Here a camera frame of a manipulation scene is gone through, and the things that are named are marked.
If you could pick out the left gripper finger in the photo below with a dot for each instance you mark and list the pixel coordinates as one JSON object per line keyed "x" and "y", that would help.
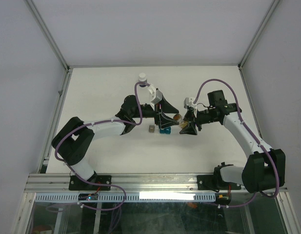
{"x": 165, "y": 121}
{"x": 166, "y": 107}

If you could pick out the right aluminium frame post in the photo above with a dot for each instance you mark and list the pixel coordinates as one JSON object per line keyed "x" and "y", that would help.
{"x": 265, "y": 20}

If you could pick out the aluminium frame post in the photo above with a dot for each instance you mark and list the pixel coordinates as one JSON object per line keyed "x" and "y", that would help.
{"x": 46, "y": 32}
{"x": 265, "y": 20}

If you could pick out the white cap dark bottle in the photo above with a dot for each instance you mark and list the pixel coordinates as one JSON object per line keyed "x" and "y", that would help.
{"x": 142, "y": 80}

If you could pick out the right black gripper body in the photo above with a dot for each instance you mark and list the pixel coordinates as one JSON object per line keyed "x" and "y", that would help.
{"x": 199, "y": 120}

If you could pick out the left aluminium frame post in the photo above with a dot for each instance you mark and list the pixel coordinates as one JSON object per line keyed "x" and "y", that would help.
{"x": 46, "y": 32}

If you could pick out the tan pill box compartment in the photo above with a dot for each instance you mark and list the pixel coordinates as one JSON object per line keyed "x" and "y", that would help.
{"x": 151, "y": 128}

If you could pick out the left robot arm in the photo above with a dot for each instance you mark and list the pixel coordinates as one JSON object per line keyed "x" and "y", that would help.
{"x": 74, "y": 139}

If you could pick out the amber pill bottle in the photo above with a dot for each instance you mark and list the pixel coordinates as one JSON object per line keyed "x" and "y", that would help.
{"x": 183, "y": 124}

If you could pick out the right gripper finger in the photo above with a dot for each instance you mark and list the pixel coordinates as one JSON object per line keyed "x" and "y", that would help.
{"x": 189, "y": 129}
{"x": 189, "y": 115}

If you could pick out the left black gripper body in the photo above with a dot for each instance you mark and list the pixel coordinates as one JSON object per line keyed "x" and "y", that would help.
{"x": 157, "y": 111}

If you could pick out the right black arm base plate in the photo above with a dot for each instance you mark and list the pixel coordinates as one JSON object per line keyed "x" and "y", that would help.
{"x": 211, "y": 182}

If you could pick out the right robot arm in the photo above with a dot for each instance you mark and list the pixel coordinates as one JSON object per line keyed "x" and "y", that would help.
{"x": 265, "y": 166}

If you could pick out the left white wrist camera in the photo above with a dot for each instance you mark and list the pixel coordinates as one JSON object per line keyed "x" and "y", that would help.
{"x": 155, "y": 95}

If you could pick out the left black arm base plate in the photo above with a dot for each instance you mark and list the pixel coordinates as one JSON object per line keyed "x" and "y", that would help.
{"x": 95, "y": 182}

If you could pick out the teal pill box compartments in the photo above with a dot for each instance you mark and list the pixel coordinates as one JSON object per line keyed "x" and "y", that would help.
{"x": 166, "y": 130}

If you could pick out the grey slotted cable duct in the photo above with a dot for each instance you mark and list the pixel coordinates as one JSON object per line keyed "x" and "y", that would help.
{"x": 129, "y": 197}

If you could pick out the aluminium front rail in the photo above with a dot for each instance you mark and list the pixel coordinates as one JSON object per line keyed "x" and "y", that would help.
{"x": 131, "y": 183}

